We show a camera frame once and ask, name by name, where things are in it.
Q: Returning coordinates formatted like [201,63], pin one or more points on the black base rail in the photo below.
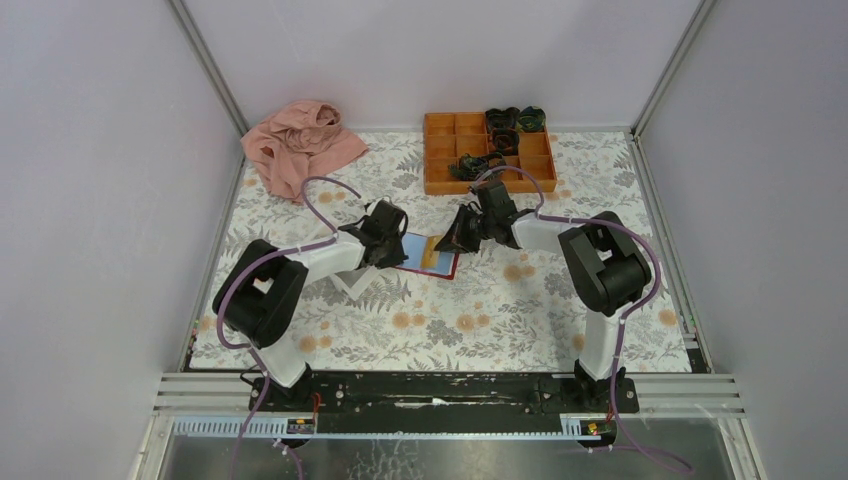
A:
[344,402]

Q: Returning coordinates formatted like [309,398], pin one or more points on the green rolled belt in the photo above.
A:
[531,119]

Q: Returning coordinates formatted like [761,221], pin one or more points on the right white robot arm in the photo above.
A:
[608,271]

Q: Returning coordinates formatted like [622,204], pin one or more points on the black rolled belt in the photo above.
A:
[501,118]

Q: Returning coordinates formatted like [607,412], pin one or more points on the orange compartment tray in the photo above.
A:
[449,135]

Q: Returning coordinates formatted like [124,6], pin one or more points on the dark rolled belt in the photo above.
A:
[505,141]

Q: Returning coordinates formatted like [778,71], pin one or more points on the floral table mat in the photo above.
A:
[504,309]

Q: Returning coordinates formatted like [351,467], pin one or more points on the pink crumpled cloth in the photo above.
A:
[305,138]

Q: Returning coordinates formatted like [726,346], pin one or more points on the camouflage rolled belt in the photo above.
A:
[469,168]

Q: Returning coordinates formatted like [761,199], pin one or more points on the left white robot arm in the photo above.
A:
[259,297]

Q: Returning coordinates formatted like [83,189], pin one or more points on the white plastic card box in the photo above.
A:
[354,283]

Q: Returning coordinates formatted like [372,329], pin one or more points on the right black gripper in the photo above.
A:
[456,240]

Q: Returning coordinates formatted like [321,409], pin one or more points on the red card holder wallet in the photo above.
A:
[413,245]

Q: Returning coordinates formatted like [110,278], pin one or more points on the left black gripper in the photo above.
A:
[396,259]

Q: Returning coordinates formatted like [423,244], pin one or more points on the gold VIP card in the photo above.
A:
[430,256]

